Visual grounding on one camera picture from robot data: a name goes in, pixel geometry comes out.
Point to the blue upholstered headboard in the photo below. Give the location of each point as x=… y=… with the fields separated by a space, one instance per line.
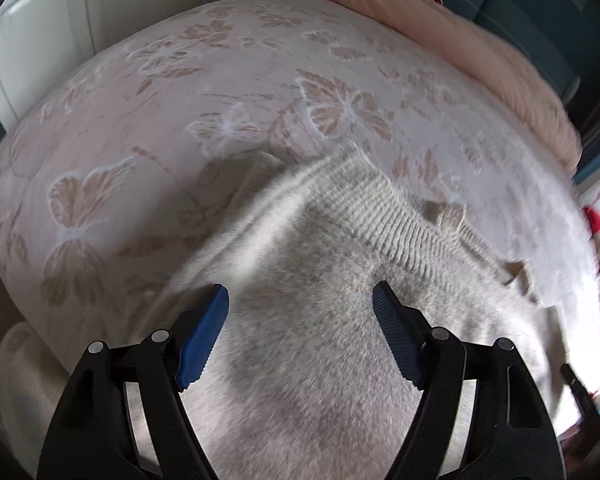
x=530 y=10

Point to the pink duvet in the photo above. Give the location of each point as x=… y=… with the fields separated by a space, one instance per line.
x=505 y=75

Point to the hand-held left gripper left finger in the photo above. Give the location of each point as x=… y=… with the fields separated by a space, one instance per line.
x=205 y=330

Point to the white fleece sheet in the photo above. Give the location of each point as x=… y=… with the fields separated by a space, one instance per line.
x=25 y=390

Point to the red cloth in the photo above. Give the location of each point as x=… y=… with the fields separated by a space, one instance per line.
x=595 y=219

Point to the white knit sweater black hearts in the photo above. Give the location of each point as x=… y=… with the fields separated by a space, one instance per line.
x=305 y=360

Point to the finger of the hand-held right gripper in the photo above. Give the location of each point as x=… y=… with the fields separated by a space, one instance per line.
x=579 y=389

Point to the pink butterfly bedspread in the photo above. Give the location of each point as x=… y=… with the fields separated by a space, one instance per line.
x=155 y=135

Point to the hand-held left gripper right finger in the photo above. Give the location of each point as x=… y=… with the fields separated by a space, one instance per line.
x=395 y=330

